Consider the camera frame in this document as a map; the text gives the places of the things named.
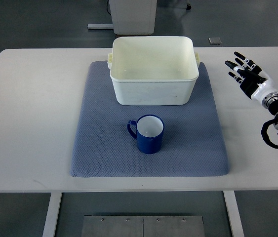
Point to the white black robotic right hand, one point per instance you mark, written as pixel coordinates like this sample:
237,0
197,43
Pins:
252,79

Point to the blue enamel mug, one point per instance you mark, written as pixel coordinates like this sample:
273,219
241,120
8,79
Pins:
148,131

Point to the white plastic box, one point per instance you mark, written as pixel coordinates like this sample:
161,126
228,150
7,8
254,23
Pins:
153,70

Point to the small grey floor plate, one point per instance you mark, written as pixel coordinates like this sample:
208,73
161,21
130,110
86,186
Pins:
215,41

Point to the blue quilted mat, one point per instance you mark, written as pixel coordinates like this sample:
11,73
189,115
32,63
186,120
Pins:
192,145

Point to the right white table leg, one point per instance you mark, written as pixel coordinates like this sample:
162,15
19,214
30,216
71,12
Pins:
233,214

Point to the white table leg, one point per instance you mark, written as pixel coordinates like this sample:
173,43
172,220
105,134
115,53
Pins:
233,214
52,215

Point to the white cabinet in background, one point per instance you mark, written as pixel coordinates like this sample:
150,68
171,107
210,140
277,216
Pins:
133,17

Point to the grey metal bar on floor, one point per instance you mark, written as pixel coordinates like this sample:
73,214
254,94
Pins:
100,26

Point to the grey metal floor plate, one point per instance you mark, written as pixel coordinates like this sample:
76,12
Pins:
143,226

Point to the left white table leg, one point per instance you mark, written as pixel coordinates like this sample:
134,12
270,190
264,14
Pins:
52,215

